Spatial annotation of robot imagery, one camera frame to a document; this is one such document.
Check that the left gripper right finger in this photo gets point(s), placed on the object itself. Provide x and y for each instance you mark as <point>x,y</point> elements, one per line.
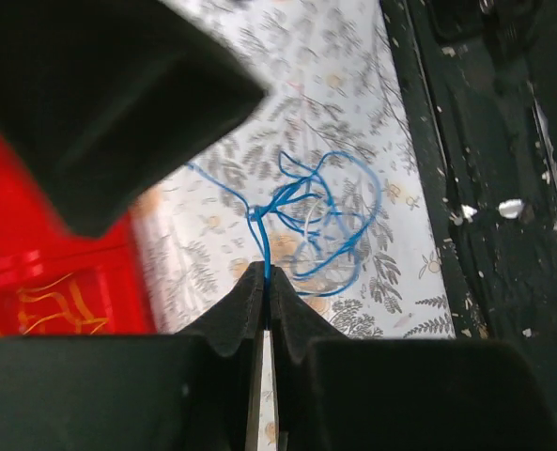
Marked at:
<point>340,393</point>

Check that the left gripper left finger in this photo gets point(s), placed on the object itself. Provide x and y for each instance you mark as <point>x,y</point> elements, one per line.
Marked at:
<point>197,389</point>

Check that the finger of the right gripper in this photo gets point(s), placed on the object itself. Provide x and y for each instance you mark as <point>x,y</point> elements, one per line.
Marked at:
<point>103,99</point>

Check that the red three-compartment bin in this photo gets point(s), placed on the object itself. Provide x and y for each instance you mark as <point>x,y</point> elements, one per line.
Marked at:
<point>52,282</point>

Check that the floral table mat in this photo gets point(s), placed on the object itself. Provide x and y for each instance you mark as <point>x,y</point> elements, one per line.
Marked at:
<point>324,172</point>

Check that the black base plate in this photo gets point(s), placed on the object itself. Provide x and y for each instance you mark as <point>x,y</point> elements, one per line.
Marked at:
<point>479,85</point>

